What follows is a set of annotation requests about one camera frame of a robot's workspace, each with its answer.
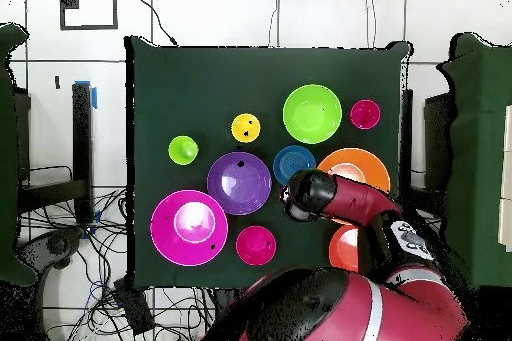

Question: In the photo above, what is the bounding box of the small blue bowl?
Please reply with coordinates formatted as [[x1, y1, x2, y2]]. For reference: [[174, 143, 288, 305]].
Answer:
[[272, 144, 317, 187]]

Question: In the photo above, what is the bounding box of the large orange bowl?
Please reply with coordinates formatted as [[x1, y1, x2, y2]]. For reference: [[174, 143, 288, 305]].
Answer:
[[316, 147, 392, 225]]

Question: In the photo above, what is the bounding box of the purple bowl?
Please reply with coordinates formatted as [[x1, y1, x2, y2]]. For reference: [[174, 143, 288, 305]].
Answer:
[[206, 151, 273, 217]]

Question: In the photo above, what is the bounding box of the yellow cup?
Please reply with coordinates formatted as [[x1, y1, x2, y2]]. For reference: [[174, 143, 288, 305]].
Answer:
[[230, 112, 262, 144]]

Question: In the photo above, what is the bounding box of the small red-pink bowl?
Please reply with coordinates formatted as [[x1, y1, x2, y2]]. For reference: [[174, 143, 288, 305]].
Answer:
[[235, 225, 278, 267]]

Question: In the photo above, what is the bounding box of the lime green cup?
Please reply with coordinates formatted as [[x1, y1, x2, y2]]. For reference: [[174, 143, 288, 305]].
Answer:
[[167, 135, 200, 167]]

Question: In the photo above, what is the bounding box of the lime green bowl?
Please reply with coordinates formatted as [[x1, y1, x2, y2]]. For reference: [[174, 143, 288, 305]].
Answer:
[[282, 83, 343, 145]]

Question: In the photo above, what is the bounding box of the dark green tablecloth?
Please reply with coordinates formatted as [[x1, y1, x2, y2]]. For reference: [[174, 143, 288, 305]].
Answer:
[[124, 35, 413, 291]]

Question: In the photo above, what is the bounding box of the large pink bowl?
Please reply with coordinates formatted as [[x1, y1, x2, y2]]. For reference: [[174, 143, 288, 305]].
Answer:
[[149, 189, 229, 267]]

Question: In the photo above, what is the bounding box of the red-orange bowl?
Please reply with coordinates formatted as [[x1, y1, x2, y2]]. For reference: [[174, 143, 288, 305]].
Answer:
[[328, 223, 360, 274]]

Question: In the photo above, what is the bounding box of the red-pink cup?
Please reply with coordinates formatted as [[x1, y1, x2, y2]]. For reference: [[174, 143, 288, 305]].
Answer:
[[349, 99, 382, 131]]

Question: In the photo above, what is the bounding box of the blue tape strip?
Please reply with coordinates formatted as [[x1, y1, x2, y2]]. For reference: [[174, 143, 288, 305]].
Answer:
[[74, 79, 98, 110]]

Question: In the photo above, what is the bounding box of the black floor box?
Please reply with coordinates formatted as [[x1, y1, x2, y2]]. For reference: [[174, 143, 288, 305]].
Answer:
[[112, 276, 156, 336]]

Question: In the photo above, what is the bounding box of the black chair base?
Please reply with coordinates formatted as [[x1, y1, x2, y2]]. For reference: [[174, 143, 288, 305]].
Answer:
[[17, 226, 85, 278]]

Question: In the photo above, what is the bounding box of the green cloth side table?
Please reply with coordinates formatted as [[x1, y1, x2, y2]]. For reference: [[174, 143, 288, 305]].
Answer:
[[0, 22, 38, 288], [437, 32, 512, 288]]

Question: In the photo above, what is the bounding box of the black cable with plug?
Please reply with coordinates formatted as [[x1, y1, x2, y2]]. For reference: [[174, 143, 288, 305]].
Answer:
[[133, 0, 179, 47]]

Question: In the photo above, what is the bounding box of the black metal frame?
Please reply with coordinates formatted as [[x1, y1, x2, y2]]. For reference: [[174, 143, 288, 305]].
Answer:
[[400, 88, 455, 198], [15, 80, 95, 226]]

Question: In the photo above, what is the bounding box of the thin grey cable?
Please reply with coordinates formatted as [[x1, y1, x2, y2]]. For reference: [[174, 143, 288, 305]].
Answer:
[[364, 0, 377, 49]]

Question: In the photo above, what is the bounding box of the tangle of cables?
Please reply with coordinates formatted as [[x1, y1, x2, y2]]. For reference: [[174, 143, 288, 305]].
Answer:
[[17, 164, 217, 341]]

